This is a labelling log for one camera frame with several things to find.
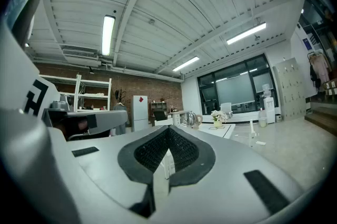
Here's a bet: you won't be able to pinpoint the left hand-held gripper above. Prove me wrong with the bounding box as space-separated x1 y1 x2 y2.
0 24 89 142

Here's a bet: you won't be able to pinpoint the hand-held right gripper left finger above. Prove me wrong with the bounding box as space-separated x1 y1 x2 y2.
65 124 170 218

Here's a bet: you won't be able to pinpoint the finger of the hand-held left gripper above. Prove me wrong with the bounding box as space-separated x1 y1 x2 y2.
60 109 129 136

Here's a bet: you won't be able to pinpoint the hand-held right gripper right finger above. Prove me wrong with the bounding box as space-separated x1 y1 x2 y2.
154 124 312 224

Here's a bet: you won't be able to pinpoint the steel electric kettle beige handle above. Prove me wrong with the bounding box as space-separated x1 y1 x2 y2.
184 110 204 128

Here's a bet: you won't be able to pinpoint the person's left forearm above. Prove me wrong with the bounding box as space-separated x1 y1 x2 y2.
15 0 45 45

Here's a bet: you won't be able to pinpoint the grey garment on stand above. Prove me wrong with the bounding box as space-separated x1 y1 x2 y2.
112 103 130 137

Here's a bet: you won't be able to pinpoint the black coat stand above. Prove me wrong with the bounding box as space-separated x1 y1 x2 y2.
114 88 127 106

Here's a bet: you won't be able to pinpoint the white refrigerator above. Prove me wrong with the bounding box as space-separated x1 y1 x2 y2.
131 95 148 132

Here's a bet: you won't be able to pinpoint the white shelf rack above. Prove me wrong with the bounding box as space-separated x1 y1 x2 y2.
39 73 113 113

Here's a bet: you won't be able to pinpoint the small wooden shelf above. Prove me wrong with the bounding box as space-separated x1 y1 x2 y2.
150 101 168 113

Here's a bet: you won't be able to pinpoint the black chair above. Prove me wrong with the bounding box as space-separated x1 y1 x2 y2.
153 109 168 121

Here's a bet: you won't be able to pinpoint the pink flowers in pale pot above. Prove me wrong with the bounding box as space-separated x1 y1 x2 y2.
210 109 229 129

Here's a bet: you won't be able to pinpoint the white office chair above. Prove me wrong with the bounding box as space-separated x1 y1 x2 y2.
220 102 234 116

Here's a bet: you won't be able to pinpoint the white air conditioner unit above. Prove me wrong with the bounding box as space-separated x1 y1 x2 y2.
62 45 102 67

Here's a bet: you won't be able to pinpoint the white desk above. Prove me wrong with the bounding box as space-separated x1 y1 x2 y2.
166 109 191 125

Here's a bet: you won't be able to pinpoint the white water dispenser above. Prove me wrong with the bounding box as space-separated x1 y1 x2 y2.
259 84 276 124

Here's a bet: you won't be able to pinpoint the ceiling tube light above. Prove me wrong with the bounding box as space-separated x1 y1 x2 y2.
172 56 200 73
101 14 116 57
225 22 267 46

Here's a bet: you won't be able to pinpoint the black framed window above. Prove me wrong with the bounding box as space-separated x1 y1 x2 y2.
196 53 280 116

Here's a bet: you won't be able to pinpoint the white locker cabinet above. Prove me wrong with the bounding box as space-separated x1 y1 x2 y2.
272 57 308 121

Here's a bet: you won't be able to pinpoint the wooden steps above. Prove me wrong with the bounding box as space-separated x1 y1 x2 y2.
304 106 337 137

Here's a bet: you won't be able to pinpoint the clothes rack with pink garments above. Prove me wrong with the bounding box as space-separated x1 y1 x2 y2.
308 50 332 92

